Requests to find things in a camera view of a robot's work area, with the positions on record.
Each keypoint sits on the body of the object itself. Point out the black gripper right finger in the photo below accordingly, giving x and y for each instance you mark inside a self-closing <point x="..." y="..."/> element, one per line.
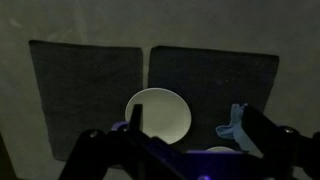
<point x="258" y="128"/>

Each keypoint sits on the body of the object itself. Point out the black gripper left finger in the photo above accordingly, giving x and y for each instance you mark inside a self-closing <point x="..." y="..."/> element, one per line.
<point x="136" y="116"/>

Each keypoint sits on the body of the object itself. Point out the light blue towel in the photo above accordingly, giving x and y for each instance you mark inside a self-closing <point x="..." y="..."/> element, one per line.
<point x="235" y="128"/>

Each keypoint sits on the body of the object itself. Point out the large white plate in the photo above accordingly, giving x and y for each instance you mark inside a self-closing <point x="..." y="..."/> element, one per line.
<point x="160" y="113"/>

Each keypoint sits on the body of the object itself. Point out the small white plate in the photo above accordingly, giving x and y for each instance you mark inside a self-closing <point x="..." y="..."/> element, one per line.
<point x="220" y="149"/>

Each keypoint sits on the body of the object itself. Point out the dark placemat without small plate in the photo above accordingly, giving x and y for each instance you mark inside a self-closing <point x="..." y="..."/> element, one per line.
<point x="83" y="100"/>

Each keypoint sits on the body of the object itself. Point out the dark placemat under small plate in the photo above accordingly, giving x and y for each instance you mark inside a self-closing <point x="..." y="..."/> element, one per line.
<point x="213" y="83"/>

